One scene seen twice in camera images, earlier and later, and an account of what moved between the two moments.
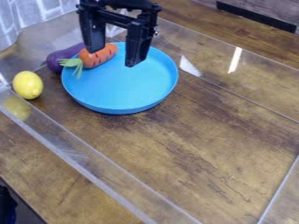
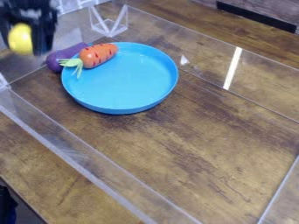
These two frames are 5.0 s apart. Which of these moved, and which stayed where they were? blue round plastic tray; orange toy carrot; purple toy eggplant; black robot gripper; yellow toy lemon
Moved: black robot gripper; yellow toy lemon
Stayed: purple toy eggplant; blue round plastic tray; orange toy carrot
